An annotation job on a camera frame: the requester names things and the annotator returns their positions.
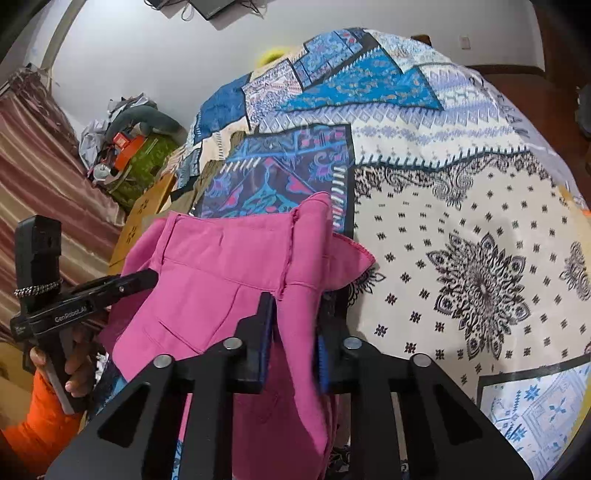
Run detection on wooden lap desk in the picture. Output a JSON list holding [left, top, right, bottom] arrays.
[[108, 173, 178, 278]]

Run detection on striped orange sheet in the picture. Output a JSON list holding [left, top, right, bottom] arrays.
[[159, 143, 195, 178]]

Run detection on pile of grey clothes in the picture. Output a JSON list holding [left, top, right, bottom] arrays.
[[78, 95, 160, 160]]

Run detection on patchwork printed blanket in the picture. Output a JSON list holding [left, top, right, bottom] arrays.
[[83, 28, 591, 480]]

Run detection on striped brown curtain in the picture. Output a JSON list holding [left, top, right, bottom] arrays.
[[0, 67, 127, 342]]

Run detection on beige cardboard box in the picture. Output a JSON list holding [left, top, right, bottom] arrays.
[[0, 339, 38, 432]]

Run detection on orange box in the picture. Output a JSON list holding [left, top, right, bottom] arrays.
[[113, 136, 148, 171]]

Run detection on grey plush pillow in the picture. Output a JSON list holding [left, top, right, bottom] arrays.
[[108, 105, 183, 137]]

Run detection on small black monitor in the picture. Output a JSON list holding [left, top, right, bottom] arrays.
[[189, 0, 238, 20]]

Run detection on person's left hand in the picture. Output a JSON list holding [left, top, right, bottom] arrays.
[[28, 325, 96, 407]]

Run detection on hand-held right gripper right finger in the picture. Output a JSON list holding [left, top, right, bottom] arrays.
[[316, 295, 536, 480]]

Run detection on green fabric bag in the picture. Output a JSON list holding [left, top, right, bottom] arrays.
[[95, 136, 181, 213]]

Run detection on person's left forearm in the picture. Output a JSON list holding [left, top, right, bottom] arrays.
[[0, 369, 86, 478]]

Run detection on pink pants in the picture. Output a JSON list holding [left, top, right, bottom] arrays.
[[97, 191, 377, 480]]

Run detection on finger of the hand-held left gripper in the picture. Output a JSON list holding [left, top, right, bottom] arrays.
[[69, 269, 160, 315]]

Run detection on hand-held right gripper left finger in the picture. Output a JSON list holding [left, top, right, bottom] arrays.
[[44, 291, 278, 480]]

